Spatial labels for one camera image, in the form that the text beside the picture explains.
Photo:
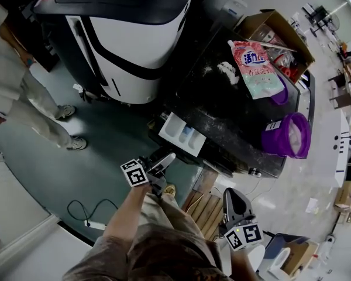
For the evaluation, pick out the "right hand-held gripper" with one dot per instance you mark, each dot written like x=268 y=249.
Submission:
x=240 y=230

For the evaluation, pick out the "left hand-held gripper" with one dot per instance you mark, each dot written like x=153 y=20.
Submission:
x=136 y=176

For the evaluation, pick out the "white detergent drawer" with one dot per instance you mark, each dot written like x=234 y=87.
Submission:
x=181 y=135

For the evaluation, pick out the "black washing machine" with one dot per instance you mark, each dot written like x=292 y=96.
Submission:
x=222 y=121

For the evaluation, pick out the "person's left forearm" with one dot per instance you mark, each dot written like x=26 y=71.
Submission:
x=125 y=215

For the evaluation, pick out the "pink and green detergent pouch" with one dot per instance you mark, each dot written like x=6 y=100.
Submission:
x=256 y=69

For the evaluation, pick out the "open cardboard box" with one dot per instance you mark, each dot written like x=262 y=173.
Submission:
x=280 y=25

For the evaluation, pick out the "wooden slatted pallet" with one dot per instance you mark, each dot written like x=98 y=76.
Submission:
x=204 y=212

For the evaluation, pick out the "person's shoe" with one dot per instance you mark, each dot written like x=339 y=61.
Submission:
x=169 y=189

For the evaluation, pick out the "purple bucket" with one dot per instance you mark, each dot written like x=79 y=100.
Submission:
x=283 y=139

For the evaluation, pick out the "blue-edged cardboard box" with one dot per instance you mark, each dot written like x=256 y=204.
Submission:
x=295 y=253

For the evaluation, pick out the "person's brown patterned clothing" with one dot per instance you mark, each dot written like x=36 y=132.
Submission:
x=163 y=250

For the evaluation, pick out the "white power strip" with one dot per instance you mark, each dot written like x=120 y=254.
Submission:
x=95 y=224

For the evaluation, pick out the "small cardboard box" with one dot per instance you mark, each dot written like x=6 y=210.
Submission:
x=343 y=198

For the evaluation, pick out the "white powder pile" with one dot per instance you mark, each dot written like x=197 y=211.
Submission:
x=229 y=72

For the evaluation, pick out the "white and black appliance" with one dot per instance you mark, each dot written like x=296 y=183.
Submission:
x=128 y=48

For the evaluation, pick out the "purple lid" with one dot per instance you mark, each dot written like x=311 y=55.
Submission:
x=280 y=94

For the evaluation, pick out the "white table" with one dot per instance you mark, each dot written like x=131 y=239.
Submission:
x=342 y=157

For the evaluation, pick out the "brown chair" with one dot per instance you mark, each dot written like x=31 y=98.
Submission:
x=340 y=94

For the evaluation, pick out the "black standing fan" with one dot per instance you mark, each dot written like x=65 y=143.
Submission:
x=327 y=20

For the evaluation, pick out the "white wall dispenser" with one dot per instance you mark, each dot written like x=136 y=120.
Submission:
x=234 y=6

